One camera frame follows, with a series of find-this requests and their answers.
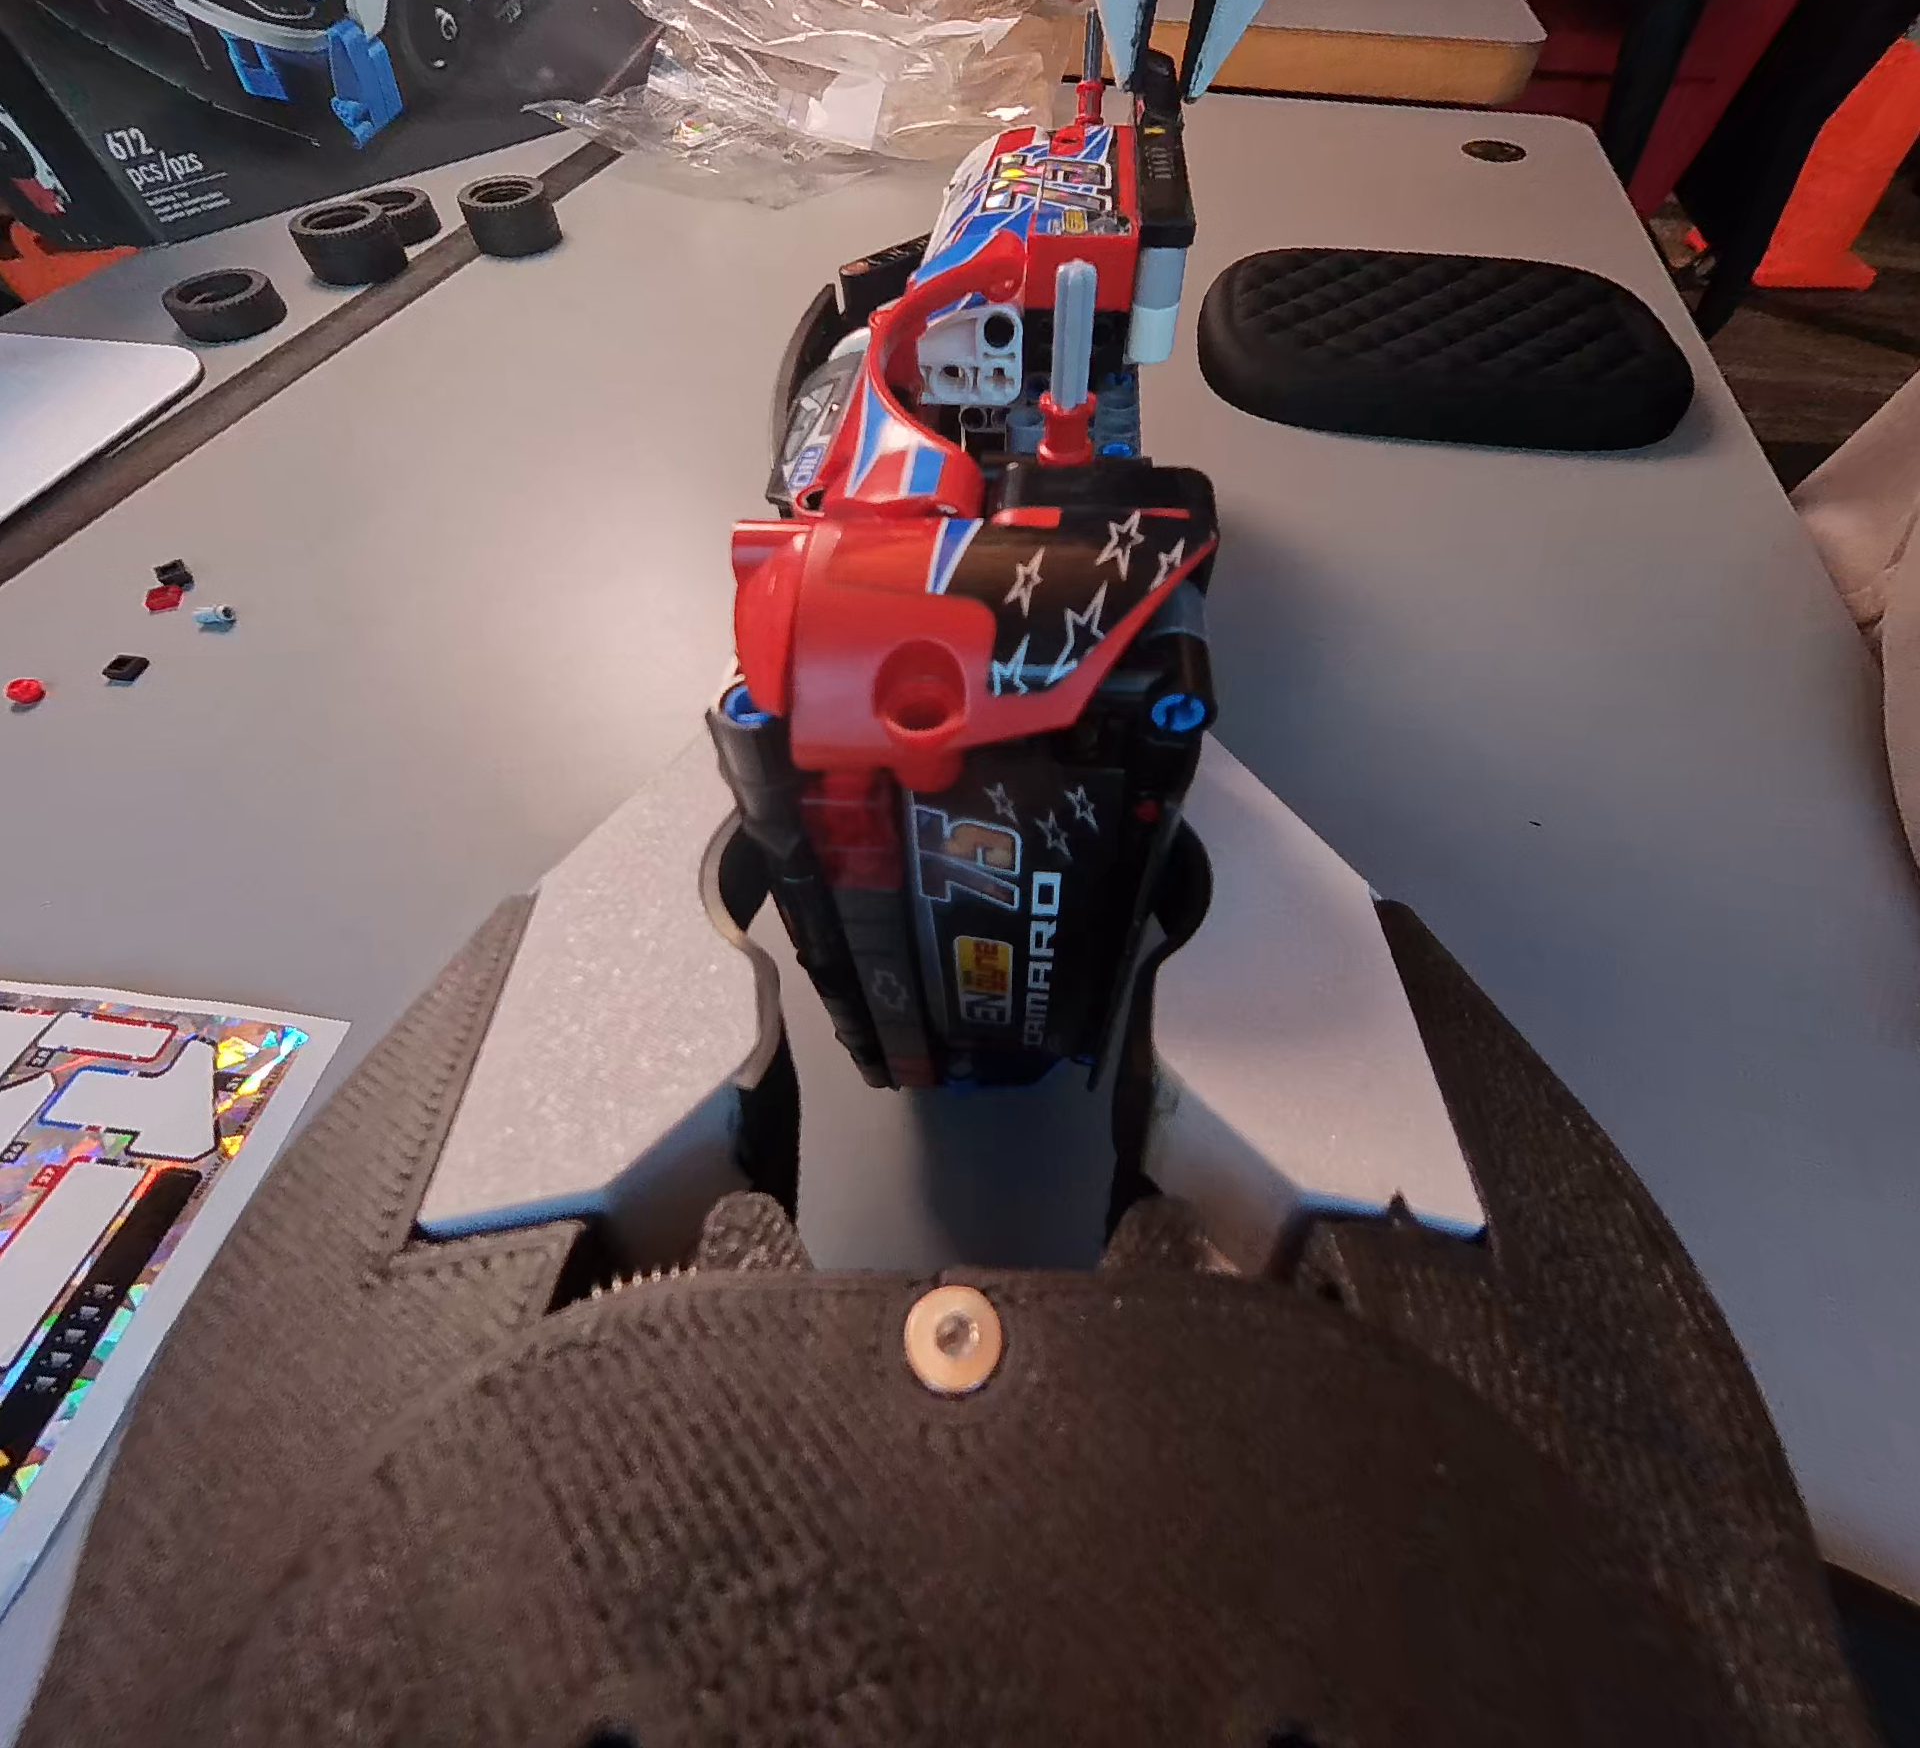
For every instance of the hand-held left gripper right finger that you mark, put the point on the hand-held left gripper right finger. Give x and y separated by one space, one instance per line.
1322 1057

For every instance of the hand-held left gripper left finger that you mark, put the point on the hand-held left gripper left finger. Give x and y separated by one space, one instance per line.
601 1057

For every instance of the red blue lego car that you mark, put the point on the red blue lego car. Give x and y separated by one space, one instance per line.
960 667

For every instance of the black lego tire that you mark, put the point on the black lego tire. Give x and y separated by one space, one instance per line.
223 307
347 245
511 218
418 214

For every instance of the lego set box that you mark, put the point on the lego set box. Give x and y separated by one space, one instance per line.
227 7

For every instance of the clear plastic bag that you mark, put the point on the clear plastic bag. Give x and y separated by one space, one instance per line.
840 37

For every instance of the black desk grommet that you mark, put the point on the black desk grommet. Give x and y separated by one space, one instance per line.
1495 150

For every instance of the holographic sticker sheet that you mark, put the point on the holographic sticker sheet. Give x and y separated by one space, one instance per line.
107 1207

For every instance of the orange traffic cone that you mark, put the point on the orange traffic cone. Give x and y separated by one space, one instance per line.
1853 188

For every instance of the white book stand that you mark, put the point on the white book stand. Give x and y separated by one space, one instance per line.
76 406

